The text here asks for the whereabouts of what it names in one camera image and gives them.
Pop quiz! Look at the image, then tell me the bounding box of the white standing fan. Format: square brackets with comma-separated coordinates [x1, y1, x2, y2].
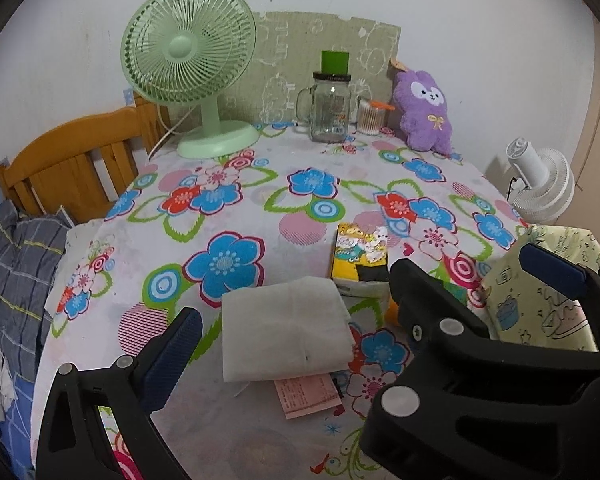
[505, 137, 576, 223]

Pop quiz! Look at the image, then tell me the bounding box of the green patterned board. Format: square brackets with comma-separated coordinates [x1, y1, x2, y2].
[252, 10, 401, 126]

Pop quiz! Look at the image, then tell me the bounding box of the green desk fan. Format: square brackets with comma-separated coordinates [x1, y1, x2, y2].
[120, 0, 259, 159]

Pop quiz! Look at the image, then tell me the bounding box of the blue bed sheet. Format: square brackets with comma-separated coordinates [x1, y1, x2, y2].
[0, 375, 37, 480]

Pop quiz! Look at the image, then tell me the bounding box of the yellow cartoon tissue pack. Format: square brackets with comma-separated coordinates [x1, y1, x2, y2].
[330, 222, 391, 283]

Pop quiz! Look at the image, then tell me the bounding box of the grey plaid pillow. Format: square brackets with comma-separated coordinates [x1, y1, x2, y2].
[0, 200, 73, 391]

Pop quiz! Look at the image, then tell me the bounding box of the floral tablecloth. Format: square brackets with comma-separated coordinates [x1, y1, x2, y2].
[30, 120, 536, 480]

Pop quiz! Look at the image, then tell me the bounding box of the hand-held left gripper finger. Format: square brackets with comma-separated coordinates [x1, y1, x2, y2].
[35, 307, 203, 480]

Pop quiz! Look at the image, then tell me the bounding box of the purple plush rabbit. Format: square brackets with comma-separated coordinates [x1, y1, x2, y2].
[392, 67, 456, 153]

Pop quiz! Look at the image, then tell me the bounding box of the glass jar mug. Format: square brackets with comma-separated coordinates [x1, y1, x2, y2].
[295, 72, 353, 143]

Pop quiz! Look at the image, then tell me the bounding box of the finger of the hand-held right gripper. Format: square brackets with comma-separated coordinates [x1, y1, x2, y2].
[360, 258, 600, 480]
[520, 242, 600, 353]

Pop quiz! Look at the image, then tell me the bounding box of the cotton swab jar orange lid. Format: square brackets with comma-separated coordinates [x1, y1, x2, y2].
[357, 99, 396, 136]

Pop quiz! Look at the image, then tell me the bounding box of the wooden bed headboard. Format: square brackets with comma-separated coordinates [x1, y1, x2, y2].
[0, 95, 172, 223]

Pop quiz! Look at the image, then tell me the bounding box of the white fan cable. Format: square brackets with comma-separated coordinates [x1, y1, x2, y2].
[150, 112, 191, 157]

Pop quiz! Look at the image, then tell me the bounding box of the pink paper receipt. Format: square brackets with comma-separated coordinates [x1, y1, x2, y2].
[274, 375, 342, 420]

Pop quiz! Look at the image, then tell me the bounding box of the green plastic cup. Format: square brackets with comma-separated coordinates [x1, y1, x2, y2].
[321, 50, 351, 76]

